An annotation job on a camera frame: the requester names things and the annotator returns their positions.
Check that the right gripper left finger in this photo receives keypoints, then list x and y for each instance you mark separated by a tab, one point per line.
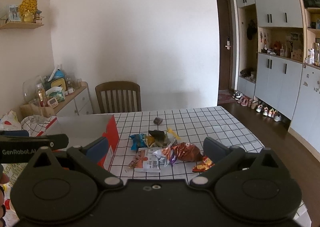
86	160

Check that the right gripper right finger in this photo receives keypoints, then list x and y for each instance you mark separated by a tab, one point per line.
224	159

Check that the shiny brown snack bag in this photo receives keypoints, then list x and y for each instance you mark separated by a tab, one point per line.
187	152

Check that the blue snack packet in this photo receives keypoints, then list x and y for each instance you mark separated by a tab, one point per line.
138	141

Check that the purple candy packet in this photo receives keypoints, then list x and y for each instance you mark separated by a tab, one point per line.
170	157

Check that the white orange snack packet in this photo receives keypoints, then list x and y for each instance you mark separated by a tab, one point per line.
149	160

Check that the dark green snack packet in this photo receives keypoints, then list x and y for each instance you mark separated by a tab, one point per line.
159	136

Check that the dark brown cake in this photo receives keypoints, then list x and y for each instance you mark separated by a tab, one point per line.
158	120

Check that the red yellow snack packet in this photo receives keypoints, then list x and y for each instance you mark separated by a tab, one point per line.
204	165

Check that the person left hand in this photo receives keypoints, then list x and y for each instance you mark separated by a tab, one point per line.
4	180

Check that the dotted colourful plastic bag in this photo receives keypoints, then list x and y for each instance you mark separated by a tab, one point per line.
9	122

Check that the red cardboard box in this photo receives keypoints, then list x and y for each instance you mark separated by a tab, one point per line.
84	129

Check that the clear glass cup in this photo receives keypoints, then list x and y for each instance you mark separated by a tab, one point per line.
36	110

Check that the white drawer sideboard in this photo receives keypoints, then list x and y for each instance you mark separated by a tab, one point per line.
75	104

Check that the orange drink bottle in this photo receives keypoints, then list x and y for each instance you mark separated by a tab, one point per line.
42	95

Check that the checkered white tablecloth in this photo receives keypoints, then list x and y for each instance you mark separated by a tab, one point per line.
259	191

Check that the pink kitchen timer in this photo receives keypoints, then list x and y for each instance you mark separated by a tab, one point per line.
53	103

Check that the row of shoes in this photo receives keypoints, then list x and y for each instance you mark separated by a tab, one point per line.
259	107

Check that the brown wooden chair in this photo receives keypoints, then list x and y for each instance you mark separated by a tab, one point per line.
118	97

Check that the tissue pack green white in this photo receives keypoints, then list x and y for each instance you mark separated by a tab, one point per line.
56	92

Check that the golden flower ornament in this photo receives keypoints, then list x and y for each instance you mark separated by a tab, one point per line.
27	10

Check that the dark brown entrance door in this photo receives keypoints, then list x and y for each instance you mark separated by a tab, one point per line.
225	33

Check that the wooden wall shelf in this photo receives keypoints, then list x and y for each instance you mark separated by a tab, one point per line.
6	23

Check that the grey wall cabinet unit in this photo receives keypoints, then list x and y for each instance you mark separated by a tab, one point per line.
273	42

